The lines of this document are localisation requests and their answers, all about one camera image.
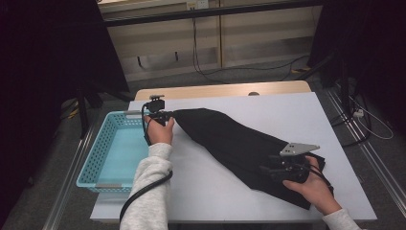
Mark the light blue plastic basket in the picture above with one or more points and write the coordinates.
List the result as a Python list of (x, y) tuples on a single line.
[(115, 153)]

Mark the white table cover sheet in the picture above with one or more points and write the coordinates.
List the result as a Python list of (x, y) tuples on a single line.
[(207, 191)]

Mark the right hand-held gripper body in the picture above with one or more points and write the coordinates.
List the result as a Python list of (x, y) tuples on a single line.
[(297, 148)]

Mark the black stand leg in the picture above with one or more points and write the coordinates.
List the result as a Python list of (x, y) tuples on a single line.
[(83, 115), (344, 86)]

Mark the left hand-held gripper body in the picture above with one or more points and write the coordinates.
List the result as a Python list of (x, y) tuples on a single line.
[(156, 105)]

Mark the person's right hand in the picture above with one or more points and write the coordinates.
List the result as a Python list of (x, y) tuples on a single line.
[(316, 191)]

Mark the black shorts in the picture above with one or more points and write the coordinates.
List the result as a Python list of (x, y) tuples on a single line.
[(230, 140)]

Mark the black curtain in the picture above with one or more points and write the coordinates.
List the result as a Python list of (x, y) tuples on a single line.
[(367, 38), (48, 64)]

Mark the person's left hand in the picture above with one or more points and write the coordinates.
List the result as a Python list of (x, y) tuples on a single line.
[(161, 134)]

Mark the black horizontal bar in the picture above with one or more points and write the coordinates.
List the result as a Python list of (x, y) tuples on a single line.
[(207, 12)]

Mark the white wall socket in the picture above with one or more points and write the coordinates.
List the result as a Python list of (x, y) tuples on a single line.
[(197, 4)]

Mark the white power plug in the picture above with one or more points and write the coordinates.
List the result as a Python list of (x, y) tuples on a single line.
[(358, 113)]

